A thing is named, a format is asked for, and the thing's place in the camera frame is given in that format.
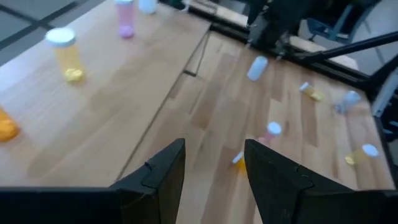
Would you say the amber bottle with yellow pills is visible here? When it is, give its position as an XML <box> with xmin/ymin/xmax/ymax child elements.
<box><xmin>231</xmin><ymin>151</ymin><xmax>249</xmax><ymax>174</ymax></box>

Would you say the silver extrusion bar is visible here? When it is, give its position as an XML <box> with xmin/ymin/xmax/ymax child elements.
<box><xmin>371</xmin><ymin>70</ymin><xmax>398</xmax><ymax>118</ymax></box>

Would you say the yellow pill bottle white cap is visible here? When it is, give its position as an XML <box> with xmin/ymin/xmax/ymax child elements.
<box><xmin>298</xmin><ymin>82</ymin><xmax>326</xmax><ymax>102</ymax></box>
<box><xmin>45</xmin><ymin>27</ymin><xmax>85</xmax><ymax>83</ymax></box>
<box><xmin>344</xmin><ymin>143</ymin><xmax>379</xmax><ymax>166</ymax></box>

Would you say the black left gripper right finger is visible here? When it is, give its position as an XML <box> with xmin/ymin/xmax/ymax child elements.
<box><xmin>244</xmin><ymin>139</ymin><xmax>398</xmax><ymax>224</ymax></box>

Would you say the orange pill bottle white cap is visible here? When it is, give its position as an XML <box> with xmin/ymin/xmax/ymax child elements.
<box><xmin>0</xmin><ymin>107</ymin><xmax>21</xmax><ymax>143</ymax></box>

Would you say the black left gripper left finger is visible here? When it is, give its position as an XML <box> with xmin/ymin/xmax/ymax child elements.
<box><xmin>0</xmin><ymin>138</ymin><xmax>187</xmax><ymax>224</ymax></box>

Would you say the wooden shelf with black frame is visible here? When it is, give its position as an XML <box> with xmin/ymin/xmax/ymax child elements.
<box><xmin>0</xmin><ymin>0</ymin><xmax>213</xmax><ymax>188</ymax></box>

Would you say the pink pill bottle white cap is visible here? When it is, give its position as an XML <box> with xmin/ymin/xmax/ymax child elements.
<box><xmin>114</xmin><ymin>0</ymin><xmax>136</xmax><ymax>39</ymax></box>
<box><xmin>257</xmin><ymin>121</ymin><xmax>282</xmax><ymax>144</ymax></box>

